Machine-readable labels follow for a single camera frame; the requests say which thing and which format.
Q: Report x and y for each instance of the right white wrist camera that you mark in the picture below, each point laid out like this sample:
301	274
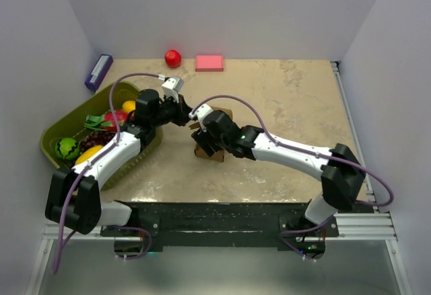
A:
198	115

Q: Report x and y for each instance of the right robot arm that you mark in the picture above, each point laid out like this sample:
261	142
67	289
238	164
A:
332	167

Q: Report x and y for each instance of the brown cardboard box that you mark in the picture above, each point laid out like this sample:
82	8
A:
203	147

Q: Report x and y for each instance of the yellow mango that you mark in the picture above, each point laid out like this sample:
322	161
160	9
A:
88	154

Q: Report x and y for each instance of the purple grapes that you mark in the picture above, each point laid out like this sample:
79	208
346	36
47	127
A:
96	138

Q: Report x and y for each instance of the red dragon fruit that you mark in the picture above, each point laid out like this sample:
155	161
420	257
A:
106	121

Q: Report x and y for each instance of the olive green basket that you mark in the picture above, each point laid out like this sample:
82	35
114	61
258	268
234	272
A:
72	125

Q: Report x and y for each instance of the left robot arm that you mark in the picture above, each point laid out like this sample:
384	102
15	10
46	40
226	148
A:
74	195

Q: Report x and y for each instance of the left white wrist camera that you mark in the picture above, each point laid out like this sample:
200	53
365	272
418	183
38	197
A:
171	87

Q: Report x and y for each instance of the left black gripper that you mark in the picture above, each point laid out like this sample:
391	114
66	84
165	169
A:
182	109

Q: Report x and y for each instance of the pink box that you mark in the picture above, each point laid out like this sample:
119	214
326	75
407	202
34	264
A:
209	63

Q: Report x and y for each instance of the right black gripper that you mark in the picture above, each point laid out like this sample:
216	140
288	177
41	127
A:
202	138

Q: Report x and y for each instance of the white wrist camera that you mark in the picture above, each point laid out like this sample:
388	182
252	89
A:
198	115
171	87

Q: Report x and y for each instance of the purple box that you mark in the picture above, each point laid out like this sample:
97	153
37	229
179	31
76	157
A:
98	73

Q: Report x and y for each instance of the black base frame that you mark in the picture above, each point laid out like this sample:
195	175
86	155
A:
257	225

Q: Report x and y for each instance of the toy watermelon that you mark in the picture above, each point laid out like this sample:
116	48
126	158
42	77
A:
67	148

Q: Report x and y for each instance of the red apple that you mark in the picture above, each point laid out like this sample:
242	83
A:
173	59

